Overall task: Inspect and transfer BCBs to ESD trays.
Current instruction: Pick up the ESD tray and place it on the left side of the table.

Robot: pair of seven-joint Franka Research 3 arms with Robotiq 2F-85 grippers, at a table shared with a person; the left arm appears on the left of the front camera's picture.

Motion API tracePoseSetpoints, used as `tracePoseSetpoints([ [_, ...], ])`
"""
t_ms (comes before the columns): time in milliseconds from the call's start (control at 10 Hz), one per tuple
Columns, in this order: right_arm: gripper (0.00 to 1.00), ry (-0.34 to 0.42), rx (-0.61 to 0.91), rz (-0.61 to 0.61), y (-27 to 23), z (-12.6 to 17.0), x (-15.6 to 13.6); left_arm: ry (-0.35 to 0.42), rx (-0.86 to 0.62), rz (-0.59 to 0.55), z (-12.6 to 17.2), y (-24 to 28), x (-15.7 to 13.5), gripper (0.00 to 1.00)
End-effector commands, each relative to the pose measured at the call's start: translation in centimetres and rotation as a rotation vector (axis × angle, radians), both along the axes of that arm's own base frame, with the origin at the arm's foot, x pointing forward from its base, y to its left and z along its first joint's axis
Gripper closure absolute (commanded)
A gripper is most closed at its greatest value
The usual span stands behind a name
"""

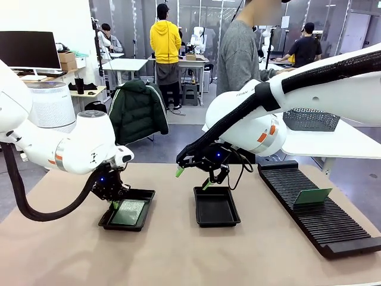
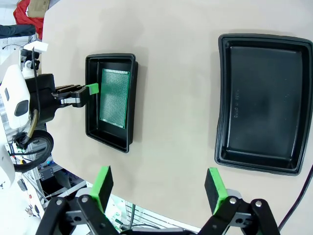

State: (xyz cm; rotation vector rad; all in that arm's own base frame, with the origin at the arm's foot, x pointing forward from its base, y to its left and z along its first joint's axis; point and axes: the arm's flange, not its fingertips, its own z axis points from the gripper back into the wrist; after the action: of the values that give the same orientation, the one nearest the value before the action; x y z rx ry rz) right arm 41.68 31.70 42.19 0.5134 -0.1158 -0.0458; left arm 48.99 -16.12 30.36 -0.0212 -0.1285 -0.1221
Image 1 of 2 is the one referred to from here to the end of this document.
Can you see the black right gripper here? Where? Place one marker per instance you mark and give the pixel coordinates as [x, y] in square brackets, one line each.
[211, 158]

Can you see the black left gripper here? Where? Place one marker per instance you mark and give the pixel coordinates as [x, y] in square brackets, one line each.
[108, 183]

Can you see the green perforated circuit board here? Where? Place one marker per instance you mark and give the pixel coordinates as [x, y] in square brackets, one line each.
[312, 196]
[129, 212]

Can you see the black ESD tray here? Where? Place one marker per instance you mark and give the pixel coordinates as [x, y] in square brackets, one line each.
[149, 202]
[215, 208]

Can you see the person's right forearm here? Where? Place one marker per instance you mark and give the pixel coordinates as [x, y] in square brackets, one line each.
[268, 74]

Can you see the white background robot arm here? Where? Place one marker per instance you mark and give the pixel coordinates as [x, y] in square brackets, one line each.
[198, 32]
[266, 32]

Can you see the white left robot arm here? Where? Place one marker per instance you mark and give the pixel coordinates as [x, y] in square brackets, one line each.
[83, 140]

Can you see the person's right hand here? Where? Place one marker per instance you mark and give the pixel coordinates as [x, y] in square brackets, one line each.
[287, 70]

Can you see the grey step stool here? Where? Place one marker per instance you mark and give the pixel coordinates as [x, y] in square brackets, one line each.
[190, 92]

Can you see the dark green puffer jacket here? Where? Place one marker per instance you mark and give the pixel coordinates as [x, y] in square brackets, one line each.
[137, 110]

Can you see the black backpack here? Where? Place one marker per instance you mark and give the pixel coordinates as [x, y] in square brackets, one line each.
[98, 106]

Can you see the grey lab workbench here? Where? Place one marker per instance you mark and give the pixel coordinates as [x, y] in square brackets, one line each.
[196, 61]

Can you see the small wooden side table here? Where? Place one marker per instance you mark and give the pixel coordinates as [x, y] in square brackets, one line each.
[95, 89]

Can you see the white cylindrical air purifier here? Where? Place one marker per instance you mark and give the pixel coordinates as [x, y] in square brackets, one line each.
[53, 107]

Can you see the small cardboard box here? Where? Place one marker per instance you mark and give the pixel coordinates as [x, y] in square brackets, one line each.
[190, 57]

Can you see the black cloth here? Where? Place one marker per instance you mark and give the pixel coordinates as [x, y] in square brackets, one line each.
[89, 87]

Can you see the person in grey sweater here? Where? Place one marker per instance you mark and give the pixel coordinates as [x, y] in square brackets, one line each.
[238, 59]

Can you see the black tumbler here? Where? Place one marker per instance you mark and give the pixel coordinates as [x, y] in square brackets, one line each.
[79, 86]

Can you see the grey mesh basket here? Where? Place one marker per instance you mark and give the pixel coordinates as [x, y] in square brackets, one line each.
[312, 120]

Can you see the white lab table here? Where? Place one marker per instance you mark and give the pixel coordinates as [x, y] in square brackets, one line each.
[268, 66]
[125, 64]

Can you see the wooden top desk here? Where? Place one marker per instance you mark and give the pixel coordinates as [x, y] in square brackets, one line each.
[64, 78]

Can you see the person in yellow hoodie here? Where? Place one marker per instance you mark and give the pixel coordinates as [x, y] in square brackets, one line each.
[165, 41]

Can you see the black tripod stand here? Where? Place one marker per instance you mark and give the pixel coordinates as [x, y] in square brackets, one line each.
[97, 44]
[270, 50]

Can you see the black slotted board rack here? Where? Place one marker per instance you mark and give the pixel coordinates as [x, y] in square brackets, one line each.
[327, 226]

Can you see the small white box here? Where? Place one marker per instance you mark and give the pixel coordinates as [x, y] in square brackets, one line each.
[80, 62]

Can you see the brown cardboard box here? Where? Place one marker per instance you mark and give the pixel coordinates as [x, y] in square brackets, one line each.
[69, 66]
[66, 57]

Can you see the white work table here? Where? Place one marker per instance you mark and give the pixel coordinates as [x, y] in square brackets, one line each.
[342, 143]

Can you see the seated person in grey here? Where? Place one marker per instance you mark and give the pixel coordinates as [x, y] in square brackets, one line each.
[113, 43]

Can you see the person in black shirt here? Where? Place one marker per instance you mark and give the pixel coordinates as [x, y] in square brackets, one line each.
[305, 50]

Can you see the black computer monitor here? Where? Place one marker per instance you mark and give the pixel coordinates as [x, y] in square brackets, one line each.
[26, 50]

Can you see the grey door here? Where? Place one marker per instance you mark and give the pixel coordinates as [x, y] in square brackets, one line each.
[354, 32]

